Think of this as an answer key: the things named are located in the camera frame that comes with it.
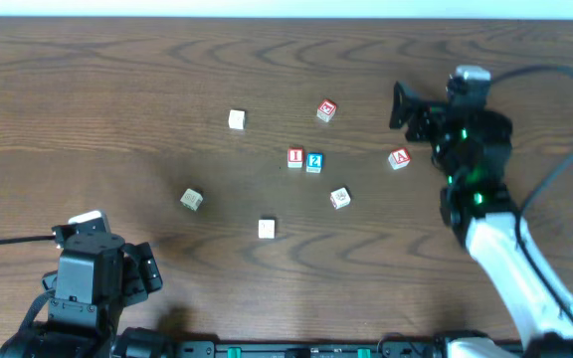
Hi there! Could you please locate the blue number 2 block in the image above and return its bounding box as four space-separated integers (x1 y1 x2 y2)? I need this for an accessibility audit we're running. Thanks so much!
306 153 323 174

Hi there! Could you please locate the red letter I block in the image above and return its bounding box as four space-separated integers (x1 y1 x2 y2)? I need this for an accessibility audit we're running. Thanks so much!
287 147 304 168

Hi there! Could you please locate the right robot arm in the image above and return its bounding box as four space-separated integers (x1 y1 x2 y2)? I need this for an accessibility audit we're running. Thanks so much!
390 77 573 357

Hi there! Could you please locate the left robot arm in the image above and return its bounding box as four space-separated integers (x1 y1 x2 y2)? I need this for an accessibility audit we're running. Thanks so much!
0 219 174 358

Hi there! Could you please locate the red letter A block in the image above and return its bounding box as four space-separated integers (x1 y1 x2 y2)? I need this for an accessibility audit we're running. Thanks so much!
388 147 412 170

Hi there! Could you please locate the red letter E block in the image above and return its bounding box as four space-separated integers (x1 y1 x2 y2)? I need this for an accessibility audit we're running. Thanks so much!
316 99 337 122

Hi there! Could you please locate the wooden block green side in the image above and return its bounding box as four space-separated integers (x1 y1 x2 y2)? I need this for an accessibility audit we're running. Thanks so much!
180 188 204 212

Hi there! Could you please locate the wooden block with M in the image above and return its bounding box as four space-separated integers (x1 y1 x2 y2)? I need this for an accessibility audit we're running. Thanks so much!
330 187 351 210

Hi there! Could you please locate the wooden block blue H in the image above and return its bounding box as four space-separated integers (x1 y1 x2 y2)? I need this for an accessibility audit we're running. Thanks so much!
258 219 276 240

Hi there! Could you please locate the plain wooden block upper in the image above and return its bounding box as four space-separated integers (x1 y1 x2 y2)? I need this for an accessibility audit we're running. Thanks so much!
228 109 246 130

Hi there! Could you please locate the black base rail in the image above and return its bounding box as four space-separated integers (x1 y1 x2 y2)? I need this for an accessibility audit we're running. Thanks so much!
174 340 447 358

